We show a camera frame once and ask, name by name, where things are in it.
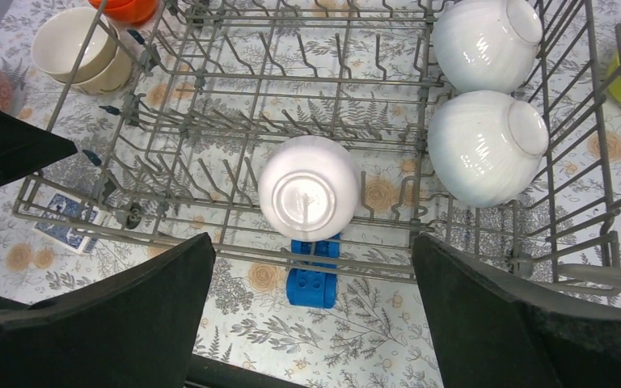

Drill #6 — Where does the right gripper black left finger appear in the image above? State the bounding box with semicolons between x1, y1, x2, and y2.
0;233;215;387

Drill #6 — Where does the orange bowl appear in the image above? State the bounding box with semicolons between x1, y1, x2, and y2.
103;0;158;25

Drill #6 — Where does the blue toy car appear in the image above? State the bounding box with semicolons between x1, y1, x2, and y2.
285;234;340;309

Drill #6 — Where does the white bowl upside down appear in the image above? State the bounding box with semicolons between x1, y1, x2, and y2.
257;135;361;242

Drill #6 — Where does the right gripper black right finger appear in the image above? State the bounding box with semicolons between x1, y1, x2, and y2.
412;234;621;387

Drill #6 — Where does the grey wire dish rack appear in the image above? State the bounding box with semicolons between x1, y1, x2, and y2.
14;1;621;303

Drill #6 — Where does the white bowl back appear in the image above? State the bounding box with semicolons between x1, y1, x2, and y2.
431;0;543;94

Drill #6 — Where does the blue playing card box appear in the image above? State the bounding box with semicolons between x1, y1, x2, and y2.
33;192;106;255

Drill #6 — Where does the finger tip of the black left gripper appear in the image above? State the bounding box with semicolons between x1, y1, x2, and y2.
0;111;78;187

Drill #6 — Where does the plain beige bowl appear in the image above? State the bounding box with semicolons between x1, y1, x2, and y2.
31;7;117;83

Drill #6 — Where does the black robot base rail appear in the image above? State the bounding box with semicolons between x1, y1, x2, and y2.
184;354;304;388

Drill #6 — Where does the beige bowl with leaf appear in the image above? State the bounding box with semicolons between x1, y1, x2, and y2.
71;48;132;95

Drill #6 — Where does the floral tablecloth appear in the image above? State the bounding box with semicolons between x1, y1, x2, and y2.
0;1;621;387

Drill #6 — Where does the white bowl front right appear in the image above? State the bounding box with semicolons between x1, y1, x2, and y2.
427;91;549;208

